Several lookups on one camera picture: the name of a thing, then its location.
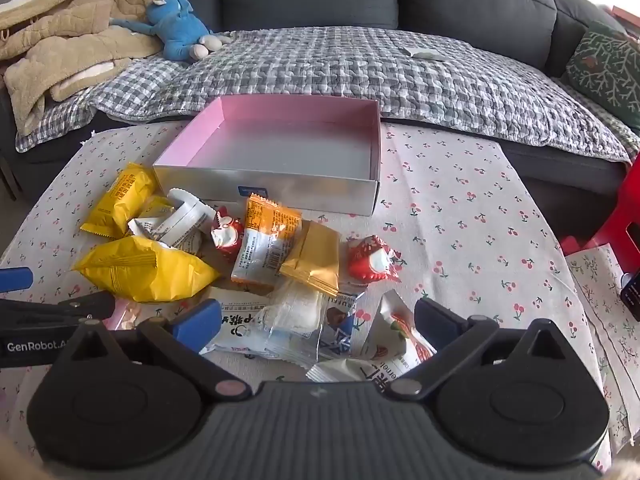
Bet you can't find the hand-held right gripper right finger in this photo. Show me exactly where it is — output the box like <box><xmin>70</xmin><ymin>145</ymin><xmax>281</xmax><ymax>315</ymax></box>
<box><xmin>389</xmin><ymin>297</ymin><xmax>572</xmax><ymax>399</ymax></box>

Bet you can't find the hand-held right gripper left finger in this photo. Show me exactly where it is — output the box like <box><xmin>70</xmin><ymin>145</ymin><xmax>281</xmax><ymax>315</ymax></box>
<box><xmin>57</xmin><ymin>299</ymin><xmax>252</xmax><ymax>403</ymax></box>

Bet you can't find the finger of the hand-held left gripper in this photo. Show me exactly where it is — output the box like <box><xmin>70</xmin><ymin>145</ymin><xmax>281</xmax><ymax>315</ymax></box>
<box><xmin>0</xmin><ymin>290</ymin><xmax>117</xmax><ymax>332</ymax></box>
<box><xmin>0</xmin><ymin>266</ymin><xmax>34</xmax><ymax>292</ymax></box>

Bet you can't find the white packet with cartoon print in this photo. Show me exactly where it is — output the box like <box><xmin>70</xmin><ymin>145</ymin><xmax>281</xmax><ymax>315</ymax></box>
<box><xmin>201</xmin><ymin>286</ymin><xmax>281</xmax><ymax>357</ymax></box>

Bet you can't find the white packet with nut print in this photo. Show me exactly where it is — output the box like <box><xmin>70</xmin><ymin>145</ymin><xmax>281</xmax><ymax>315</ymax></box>
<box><xmin>359</xmin><ymin>289</ymin><xmax>437</xmax><ymax>367</ymax></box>

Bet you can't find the large puffed yellow snack packet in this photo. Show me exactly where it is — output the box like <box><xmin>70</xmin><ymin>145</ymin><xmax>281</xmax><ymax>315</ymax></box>
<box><xmin>72</xmin><ymin>235</ymin><xmax>221</xmax><ymax>304</ymax></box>

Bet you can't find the blue and white snack packet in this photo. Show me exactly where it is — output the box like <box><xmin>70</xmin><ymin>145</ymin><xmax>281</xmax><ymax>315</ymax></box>
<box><xmin>299</xmin><ymin>291</ymin><xmax>368</xmax><ymax>362</ymax></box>

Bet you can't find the white packet with dark lettering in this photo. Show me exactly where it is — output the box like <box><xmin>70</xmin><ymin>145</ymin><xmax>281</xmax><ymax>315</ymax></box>
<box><xmin>305</xmin><ymin>357</ymin><xmax>418</xmax><ymax>384</ymax></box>

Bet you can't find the orange and white snack packet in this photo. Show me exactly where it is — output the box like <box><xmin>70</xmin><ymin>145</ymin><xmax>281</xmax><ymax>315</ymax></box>
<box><xmin>230</xmin><ymin>195</ymin><xmax>304</xmax><ymax>292</ymax></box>

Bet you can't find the crinkled clear printed packet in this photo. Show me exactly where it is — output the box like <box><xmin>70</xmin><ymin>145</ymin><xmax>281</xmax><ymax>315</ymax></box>
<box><xmin>127</xmin><ymin>215</ymin><xmax>173</xmax><ymax>247</ymax></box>

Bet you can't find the white packet with round emblem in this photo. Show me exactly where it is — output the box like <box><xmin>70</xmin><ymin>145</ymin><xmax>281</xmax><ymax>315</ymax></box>
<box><xmin>159</xmin><ymin>187</ymin><xmax>216</xmax><ymax>256</ymax></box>

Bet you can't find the yellow packet with blue label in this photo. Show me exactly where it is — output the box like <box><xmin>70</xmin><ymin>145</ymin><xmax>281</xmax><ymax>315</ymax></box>
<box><xmin>142</xmin><ymin>195</ymin><xmax>176</xmax><ymax>221</ymax></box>

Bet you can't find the mustard brown snack packet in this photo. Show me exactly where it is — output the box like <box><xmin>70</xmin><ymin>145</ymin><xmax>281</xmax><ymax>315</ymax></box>
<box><xmin>278</xmin><ymin>220</ymin><xmax>341</xmax><ymax>299</ymax></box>

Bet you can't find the silver box with pink inside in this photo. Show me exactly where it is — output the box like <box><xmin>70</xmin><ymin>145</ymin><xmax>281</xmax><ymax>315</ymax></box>
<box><xmin>151</xmin><ymin>95</ymin><xmax>384</xmax><ymax>217</ymax></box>

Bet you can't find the red and white snack packet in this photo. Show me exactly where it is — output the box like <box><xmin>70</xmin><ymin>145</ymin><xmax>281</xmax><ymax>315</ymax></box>
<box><xmin>210</xmin><ymin>206</ymin><xmax>246</xmax><ymax>262</ymax></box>
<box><xmin>347</xmin><ymin>234</ymin><xmax>407</xmax><ymax>287</ymax></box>

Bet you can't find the cherry print tablecloth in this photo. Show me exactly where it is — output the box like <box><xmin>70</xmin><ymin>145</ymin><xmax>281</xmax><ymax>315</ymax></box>
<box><xmin>0</xmin><ymin>122</ymin><xmax>632</xmax><ymax>480</ymax></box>

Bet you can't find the floral print cloth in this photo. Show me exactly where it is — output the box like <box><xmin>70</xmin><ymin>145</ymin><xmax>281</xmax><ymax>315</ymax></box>
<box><xmin>565</xmin><ymin>241</ymin><xmax>640</xmax><ymax>457</ymax></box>

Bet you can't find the black device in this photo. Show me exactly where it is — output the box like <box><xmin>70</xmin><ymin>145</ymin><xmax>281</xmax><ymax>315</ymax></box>
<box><xmin>619</xmin><ymin>269</ymin><xmax>640</xmax><ymax>322</ymax></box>

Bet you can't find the red plastic stool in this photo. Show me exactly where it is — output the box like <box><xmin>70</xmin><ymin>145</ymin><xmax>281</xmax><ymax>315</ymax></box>
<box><xmin>559</xmin><ymin>151</ymin><xmax>640</xmax><ymax>257</ymax></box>

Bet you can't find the beige quilted blanket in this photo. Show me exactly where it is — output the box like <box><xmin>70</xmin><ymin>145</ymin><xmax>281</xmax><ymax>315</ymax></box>
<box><xmin>0</xmin><ymin>0</ymin><xmax>164</xmax><ymax>137</ymax></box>

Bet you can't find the grey checked quilted blanket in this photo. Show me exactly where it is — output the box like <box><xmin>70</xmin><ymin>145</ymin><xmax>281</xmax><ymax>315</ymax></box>
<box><xmin>15</xmin><ymin>27</ymin><xmax>640</xmax><ymax>164</ymax></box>

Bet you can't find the small white packet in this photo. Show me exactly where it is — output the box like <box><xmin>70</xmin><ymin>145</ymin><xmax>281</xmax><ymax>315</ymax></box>
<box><xmin>404</xmin><ymin>42</ymin><xmax>444</xmax><ymax>61</ymax></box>

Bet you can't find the blue plush toy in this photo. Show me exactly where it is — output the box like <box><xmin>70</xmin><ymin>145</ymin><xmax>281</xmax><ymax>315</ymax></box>
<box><xmin>108</xmin><ymin>0</ymin><xmax>234</xmax><ymax>64</ymax></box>

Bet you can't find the green patterned cushion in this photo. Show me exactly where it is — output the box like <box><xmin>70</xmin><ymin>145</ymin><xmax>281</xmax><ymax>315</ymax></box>
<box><xmin>564</xmin><ymin>20</ymin><xmax>640</xmax><ymax>117</ymax></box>

